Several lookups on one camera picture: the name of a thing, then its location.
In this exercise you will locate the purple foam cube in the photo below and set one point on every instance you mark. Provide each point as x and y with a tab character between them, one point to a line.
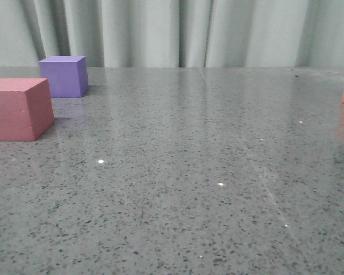
67	75

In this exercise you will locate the grey-green curtain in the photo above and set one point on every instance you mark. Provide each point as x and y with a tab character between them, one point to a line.
174	33

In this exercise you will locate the red foam cube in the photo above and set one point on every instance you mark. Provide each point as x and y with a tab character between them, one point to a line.
25	108

